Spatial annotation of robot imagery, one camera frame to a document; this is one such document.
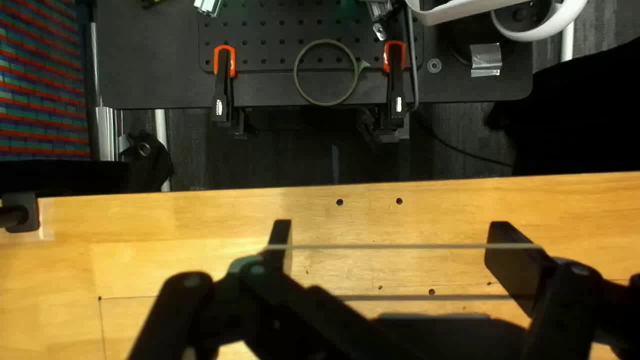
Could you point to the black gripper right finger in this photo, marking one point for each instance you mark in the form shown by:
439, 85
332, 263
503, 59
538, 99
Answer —
570, 305

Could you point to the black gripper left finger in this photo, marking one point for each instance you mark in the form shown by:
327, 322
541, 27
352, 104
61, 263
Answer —
254, 303

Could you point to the orange black left clamp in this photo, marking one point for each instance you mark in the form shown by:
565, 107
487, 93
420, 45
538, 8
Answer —
222, 83

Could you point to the orange black clamp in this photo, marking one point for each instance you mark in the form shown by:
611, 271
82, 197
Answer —
393, 64
222, 83

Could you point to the black table edge clamp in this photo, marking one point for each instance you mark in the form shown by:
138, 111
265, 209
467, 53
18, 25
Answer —
18, 212

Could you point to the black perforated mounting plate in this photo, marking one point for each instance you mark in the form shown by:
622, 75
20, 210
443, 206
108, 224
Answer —
282, 39

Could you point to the orange black right clamp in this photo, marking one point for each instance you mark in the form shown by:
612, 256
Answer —
393, 64

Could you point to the colourful woven panel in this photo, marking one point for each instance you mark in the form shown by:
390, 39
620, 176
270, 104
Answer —
43, 89

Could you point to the grey duct tape piece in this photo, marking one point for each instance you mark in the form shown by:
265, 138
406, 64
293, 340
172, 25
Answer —
484, 60

